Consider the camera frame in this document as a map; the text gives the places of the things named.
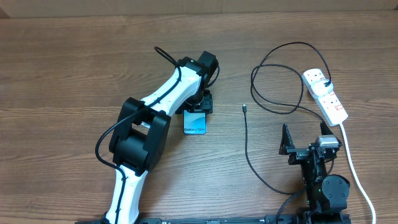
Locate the white charger plug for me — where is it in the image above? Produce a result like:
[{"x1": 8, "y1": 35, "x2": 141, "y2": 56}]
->
[{"x1": 310, "y1": 80, "x2": 333, "y2": 98}]

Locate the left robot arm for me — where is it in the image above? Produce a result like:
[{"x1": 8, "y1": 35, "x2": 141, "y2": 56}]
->
[{"x1": 99, "y1": 47, "x2": 220, "y2": 223}]

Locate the blue Galaxy smartphone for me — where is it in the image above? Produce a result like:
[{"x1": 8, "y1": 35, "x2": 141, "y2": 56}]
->
[{"x1": 183, "y1": 111, "x2": 206, "y2": 134}]

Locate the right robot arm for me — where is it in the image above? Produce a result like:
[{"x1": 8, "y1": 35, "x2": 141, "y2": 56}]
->
[{"x1": 275, "y1": 122, "x2": 351, "y2": 223}]

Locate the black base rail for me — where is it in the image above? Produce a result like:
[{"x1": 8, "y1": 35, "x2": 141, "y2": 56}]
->
[{"x1": 75, "y1": 215, "x2": 351, "y2": 224}]

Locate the white power strip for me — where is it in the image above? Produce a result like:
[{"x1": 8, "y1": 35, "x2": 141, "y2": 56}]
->
[{"x1": 302, "y1": 68, "x2": 348, "y2": 126}]

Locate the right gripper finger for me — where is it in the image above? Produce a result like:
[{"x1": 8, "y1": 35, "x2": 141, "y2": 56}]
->
[
  {"x1": 279, "y1": 123, "x2": 295, "y2": 155},
  {"x1": 320, "y1": 121, "x2": 342, "y2": 146}
]

